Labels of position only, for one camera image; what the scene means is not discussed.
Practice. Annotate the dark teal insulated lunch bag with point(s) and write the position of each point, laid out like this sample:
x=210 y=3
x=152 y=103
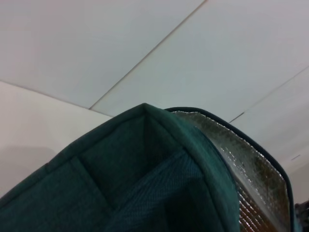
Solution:
x=120 y=183

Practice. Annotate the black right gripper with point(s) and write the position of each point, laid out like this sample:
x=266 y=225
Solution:
x=303 y=217

